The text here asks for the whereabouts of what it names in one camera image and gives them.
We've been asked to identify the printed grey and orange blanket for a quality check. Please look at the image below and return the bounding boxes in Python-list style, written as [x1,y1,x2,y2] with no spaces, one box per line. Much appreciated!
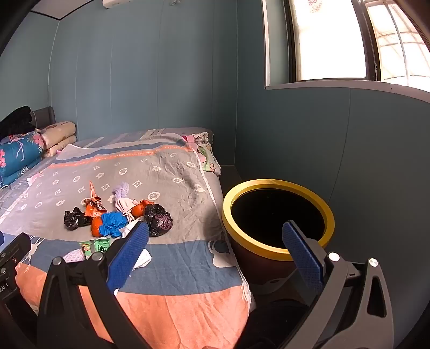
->
[0,128,256,349]

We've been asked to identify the pink floral pillow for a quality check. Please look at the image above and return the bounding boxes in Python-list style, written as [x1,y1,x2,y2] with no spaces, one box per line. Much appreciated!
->
[181,132,222,176]

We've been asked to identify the grey headboard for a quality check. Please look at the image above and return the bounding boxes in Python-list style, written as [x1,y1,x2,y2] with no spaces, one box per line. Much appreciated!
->
[30,106,56,130]

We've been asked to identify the white tissue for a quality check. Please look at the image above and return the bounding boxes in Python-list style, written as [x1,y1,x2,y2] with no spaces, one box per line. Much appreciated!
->
[121,220,152,271]

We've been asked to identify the purple yarn bundle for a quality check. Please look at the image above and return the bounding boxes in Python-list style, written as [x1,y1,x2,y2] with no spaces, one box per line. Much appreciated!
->
[107,182,131,203]

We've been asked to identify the green snack wrapper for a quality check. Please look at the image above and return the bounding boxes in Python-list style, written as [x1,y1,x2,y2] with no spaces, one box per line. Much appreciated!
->
[80,238,112,260]

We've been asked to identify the brown bin with yellow rim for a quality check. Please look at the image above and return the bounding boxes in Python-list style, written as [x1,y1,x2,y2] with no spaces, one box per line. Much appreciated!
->
[222,179,335,296]

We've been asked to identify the blue cloth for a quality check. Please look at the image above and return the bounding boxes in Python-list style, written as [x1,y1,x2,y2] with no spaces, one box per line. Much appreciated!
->
[99,211,130,238]

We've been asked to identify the blue floral folded quilt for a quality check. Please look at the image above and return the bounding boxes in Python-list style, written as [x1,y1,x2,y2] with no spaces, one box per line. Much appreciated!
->
[0,131,46,187]

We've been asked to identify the small black plastic bag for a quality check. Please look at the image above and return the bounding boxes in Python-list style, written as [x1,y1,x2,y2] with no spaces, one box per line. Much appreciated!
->
[64,207,93,231]

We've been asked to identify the orange snack wrapper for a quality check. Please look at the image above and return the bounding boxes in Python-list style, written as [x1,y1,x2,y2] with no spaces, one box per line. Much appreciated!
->
[83,180,107,218]

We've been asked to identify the large black plastic bag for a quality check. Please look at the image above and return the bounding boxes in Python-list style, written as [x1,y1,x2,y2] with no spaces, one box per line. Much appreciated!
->
[144,203,173,237]

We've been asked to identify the pale pink cloth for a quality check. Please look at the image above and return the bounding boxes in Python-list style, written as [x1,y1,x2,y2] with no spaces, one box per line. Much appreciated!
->
[115,198,139,222]

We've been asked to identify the black cloth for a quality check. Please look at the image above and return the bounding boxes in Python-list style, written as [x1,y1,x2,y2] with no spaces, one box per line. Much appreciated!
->
[0,106,37,136]

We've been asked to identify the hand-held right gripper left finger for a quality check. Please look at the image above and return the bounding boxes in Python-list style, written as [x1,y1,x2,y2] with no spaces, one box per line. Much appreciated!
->
[36,221,151,349]

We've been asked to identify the patterned pillow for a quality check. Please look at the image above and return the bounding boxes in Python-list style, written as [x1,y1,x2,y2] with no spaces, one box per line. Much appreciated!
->
[40,121,78,158]

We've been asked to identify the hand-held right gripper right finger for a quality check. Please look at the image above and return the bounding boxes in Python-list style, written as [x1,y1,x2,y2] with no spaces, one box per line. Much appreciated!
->
[281,220,394,349]

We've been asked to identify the window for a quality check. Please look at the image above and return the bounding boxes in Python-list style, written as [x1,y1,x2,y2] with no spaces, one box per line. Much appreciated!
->
[261,0,430,93]

